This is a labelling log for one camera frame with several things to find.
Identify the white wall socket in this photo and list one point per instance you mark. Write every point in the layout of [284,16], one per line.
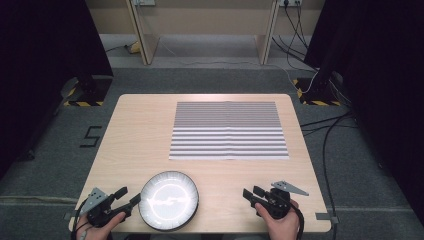
[290,2]
[143,2]

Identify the person's right hand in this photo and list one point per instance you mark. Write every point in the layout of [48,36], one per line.
[283,228]

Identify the person's left hand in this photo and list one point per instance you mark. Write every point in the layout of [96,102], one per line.
[100,232]

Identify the black stand base hazard tape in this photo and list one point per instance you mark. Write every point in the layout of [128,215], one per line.
[316,96]
[88,95]

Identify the grey tape strip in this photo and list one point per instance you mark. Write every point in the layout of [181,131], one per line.
[69,215]
[326,216]

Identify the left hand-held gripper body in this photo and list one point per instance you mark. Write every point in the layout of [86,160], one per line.
[98,208]

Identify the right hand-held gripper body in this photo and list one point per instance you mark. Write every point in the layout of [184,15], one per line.
[278,205]

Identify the black curtain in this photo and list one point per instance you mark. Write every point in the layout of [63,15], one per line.
[43,66]
[383,83]

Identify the grey striped placemat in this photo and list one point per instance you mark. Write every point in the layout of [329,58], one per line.
[228,130]

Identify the white plate with dark rim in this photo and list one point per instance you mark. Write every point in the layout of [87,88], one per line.
[168,200]

